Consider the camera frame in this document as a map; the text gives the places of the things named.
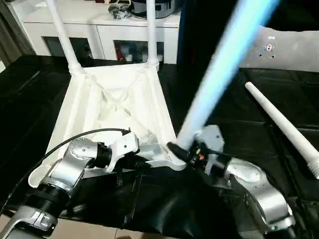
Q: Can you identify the white plastic table top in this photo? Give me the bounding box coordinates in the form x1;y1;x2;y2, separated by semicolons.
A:
27;62;188;190

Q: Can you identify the white plastic table leg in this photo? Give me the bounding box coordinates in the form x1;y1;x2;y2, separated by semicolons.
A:
175;0;281;153
46;0;85;75
144;0;160;72
244;82;319;180

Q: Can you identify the black work mat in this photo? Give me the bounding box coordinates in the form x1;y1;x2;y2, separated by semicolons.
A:
0;54;319;239

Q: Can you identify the cluster of small bottles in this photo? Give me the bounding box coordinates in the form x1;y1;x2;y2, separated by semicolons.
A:
114;40;165;63

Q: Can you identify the black cabinet with yellow label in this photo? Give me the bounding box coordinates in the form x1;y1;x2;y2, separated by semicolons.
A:
178;0;252;68

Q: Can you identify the white cushion with badge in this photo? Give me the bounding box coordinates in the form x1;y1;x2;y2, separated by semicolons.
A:
238;25;319;71

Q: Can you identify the grey bag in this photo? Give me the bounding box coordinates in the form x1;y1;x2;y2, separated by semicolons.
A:
131;0;184;19

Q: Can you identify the white cabinet with glass doors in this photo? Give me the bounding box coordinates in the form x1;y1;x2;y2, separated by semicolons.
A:
22;0;182;65

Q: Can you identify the grey brown curtain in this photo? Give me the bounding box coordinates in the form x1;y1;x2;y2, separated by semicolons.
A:
0;0;28;68

